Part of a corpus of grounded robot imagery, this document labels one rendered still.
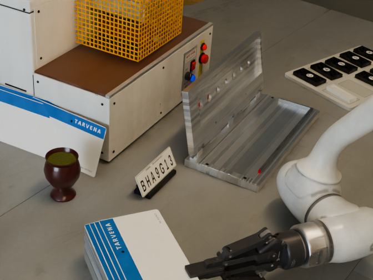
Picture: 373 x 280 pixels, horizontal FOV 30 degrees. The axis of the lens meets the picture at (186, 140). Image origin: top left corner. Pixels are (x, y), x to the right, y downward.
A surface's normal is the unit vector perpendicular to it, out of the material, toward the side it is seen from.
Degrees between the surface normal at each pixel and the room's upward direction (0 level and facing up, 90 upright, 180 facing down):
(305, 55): 0
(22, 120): 63
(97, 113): 90
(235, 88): 79
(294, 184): 70
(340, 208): 7
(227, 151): 0
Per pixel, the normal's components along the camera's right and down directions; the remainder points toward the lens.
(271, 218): 0.07, -0.84
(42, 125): -0.37, 0.03
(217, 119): 0.87, 0.14
